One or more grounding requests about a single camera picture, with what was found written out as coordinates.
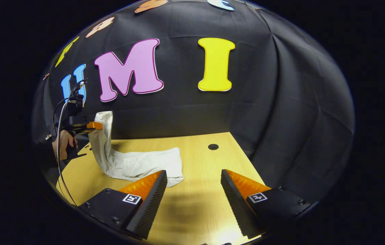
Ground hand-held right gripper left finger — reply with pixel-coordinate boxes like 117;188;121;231
79;170;168;240

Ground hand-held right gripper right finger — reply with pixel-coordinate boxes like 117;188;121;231
220;169;312;239

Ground white jeans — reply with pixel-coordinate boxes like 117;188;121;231
89;111;185;187

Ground black backdrop cloth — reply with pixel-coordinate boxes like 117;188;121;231
32;0;355;205

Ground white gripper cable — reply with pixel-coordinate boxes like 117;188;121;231
55;101;78;206

